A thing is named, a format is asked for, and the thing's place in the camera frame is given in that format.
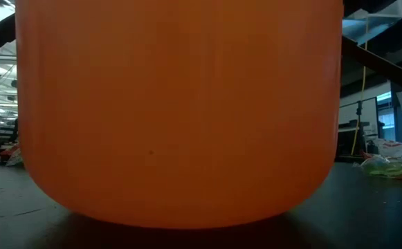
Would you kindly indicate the clear green candy bag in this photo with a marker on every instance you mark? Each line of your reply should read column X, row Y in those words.
column 382, row 168
column 14, row 159

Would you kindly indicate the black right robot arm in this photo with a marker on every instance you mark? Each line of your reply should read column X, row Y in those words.
column 356, row 5

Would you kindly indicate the orange plastic bucket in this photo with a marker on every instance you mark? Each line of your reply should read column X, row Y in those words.
column 180, row 114

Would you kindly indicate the white framed board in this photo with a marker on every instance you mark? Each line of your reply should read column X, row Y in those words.
column 349, row 114

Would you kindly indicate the black tripod stand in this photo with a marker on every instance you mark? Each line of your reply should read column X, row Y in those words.
column 359, row 138

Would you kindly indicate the black table mat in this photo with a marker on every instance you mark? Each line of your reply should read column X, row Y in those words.
column 360, row 214

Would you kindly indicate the white red-striped bag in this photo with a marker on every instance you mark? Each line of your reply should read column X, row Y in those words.
column 392, row 148

